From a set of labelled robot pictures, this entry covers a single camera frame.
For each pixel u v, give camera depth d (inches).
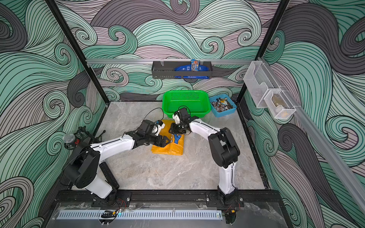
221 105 46.3
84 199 29.3
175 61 38.8
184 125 27.7
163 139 31.0
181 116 29.9
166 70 37.3
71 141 27.0
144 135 27.5
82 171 17.3
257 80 30.7
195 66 35.3
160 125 31.8
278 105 25.3
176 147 34.5
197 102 48.1
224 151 20.0
